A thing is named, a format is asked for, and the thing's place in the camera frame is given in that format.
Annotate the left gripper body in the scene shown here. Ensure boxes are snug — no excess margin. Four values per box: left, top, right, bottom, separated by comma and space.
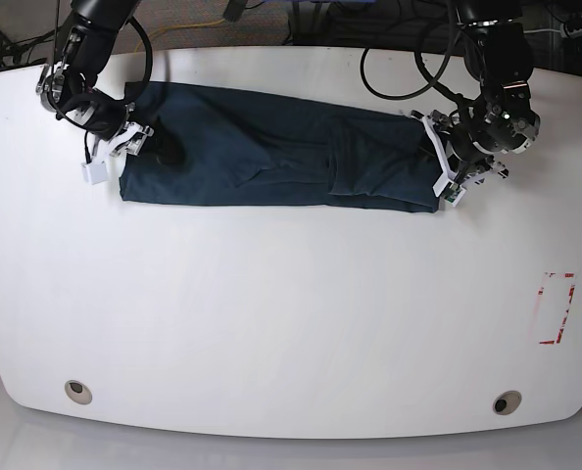
408, 110, 509, 192

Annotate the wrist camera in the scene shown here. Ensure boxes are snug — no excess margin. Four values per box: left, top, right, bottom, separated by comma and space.
81, 162, 109, 185
433, 179, 466, 207

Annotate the right table grommet hole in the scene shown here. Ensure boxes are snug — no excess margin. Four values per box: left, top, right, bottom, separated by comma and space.
493, 391, 522, 416

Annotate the yellow cable on floor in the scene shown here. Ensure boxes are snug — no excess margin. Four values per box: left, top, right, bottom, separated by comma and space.
134, 13, 226, 53

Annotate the table grommet hole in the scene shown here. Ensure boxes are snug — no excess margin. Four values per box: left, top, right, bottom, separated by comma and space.
493, 391, 522, 416
65, 380, 92, 405

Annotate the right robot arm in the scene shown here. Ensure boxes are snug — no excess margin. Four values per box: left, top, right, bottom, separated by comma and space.
36, 1, 185, 184

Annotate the dark blue T-shirt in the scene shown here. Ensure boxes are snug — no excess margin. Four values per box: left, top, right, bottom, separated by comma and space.
120, 82, 441, 213

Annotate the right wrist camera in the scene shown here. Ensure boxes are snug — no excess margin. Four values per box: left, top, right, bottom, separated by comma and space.
81, 162, 109, 185

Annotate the left table grommet hole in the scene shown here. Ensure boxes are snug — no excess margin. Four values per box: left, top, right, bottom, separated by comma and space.
65, 380, 92, 405

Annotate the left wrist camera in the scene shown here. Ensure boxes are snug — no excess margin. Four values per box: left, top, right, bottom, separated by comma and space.
433, 179, 466, 207

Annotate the red tape rectangle marking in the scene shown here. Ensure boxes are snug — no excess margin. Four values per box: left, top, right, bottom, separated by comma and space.
533, 272, 576, 346

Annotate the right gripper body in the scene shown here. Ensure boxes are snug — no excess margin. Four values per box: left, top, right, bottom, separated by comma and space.
83, 121, 154, 165

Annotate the black cable loop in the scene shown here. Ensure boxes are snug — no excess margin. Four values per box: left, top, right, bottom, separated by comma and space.
359, 14, 468, 104

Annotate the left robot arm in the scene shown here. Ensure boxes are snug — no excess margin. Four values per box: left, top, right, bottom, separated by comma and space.
413, 1, 540, 206

